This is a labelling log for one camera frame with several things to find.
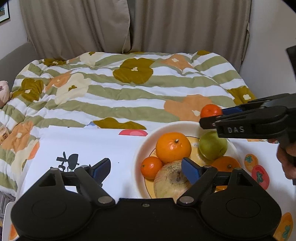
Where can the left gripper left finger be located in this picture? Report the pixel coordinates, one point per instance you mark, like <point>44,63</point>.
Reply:
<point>90,178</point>

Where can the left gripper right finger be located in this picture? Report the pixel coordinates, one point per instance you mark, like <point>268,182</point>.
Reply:
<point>200,177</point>

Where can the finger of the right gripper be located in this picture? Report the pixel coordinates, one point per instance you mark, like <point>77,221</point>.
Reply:
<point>210,122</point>
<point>233,110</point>

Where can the small mandarin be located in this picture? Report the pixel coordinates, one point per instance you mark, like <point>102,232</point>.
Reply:
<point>150,167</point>
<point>210,110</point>

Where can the green apple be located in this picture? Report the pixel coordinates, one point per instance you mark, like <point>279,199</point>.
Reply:
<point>211,146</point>

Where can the large orange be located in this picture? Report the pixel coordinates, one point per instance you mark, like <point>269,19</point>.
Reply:
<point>226,164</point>
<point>172,147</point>

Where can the red-yellow apple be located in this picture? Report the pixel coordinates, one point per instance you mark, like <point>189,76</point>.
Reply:
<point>170,182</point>

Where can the person right hand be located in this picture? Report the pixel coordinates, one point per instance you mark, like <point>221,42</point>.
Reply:
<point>285,158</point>

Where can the white fruit-print cloth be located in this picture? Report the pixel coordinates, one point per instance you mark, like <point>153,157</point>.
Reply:
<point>255,202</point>

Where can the striped floral quilt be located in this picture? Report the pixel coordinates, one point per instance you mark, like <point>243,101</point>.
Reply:
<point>139,90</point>

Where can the beige curtain right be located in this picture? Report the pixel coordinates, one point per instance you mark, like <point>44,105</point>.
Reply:
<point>189,26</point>

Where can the beige curtain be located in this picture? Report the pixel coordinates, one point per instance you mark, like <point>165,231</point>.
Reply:
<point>66,29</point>
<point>189,26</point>

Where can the patterned tissue pack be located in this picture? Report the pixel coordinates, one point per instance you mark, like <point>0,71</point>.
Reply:
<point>4,133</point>

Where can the pink plush toy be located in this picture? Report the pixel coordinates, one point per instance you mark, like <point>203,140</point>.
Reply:
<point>5,93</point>

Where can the grey bed headboard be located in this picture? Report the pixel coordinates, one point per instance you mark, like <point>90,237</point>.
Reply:
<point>15,61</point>

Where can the beige curtain left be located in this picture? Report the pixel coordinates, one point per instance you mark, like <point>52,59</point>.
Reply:
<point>66,29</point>

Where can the framed wall picture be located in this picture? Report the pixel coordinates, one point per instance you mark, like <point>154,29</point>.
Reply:
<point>4,12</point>

